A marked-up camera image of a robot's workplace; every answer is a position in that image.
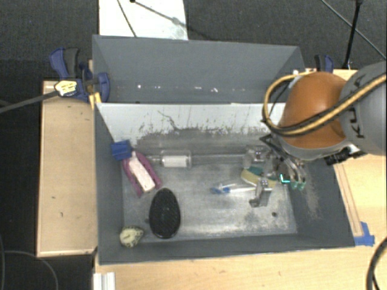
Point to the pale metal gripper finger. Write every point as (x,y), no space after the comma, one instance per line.
(260,193)
(257,156)

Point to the black oval brush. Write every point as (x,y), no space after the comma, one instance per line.
(164,214)

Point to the grey metal bin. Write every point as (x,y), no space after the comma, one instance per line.
(211,213)

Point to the yellow and green sponge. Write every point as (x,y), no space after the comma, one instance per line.
(251,175)

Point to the blue and white toothbrush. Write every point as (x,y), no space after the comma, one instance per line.
(225,188)

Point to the black cylinder on white bracket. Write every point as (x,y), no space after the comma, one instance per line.
(338,157)

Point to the pale wood board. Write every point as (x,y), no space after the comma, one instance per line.
(66,168)

